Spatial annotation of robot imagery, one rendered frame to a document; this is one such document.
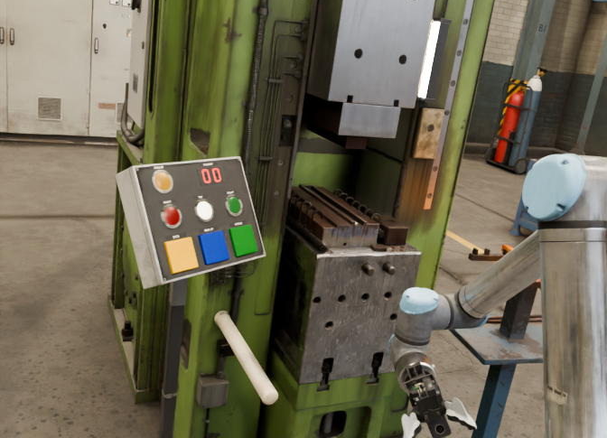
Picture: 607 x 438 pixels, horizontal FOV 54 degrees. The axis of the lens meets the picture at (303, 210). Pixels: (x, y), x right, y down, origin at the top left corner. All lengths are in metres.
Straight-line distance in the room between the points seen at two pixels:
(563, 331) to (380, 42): 1.00
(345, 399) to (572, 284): 1.18
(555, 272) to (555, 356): 0.14
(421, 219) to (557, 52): 8.87
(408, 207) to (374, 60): 0.60
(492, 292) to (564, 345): 0.40
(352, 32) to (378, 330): 0.95
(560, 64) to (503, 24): 1.45
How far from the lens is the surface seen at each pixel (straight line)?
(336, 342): 1.97
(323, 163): 2.32
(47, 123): 7.00
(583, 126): 10.97
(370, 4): 1.76
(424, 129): 2.07
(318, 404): 2.08
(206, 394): 2.07
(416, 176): 2.13
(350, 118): 1.77
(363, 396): 2.16
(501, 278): 1.44
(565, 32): 10.99
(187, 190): 1.49
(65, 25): 6.89
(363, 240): 1.92
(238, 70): 1.76
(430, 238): 2.27
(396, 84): 1.83
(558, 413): 1.15
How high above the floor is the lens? 1.55
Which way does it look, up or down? 17 degrees down
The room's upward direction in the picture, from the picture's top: 8 degrees clockwise
